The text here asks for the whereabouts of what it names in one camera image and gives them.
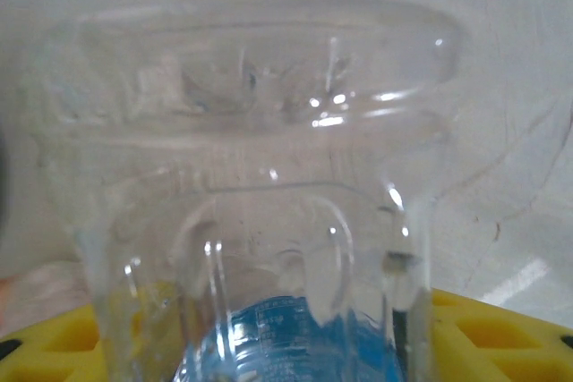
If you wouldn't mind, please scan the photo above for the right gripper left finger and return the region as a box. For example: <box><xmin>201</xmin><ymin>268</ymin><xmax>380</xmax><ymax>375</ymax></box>
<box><xmin>0</xmin><ymin>302</ymin><xmax>103</xmax><ymax>382</ymax></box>

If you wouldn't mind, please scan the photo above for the clear bottle cyan label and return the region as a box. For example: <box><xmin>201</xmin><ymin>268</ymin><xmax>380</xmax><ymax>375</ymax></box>
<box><xmin>26</xmin><ymin>0</ymin><xmax>475</xmax><ymax>382</ymax></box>

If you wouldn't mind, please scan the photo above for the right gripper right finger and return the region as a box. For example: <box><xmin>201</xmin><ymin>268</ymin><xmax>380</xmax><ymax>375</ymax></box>
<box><xmin>429</xmin><ymin>290</ymin><xmax>573</xmax><ymax>382</ymax></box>

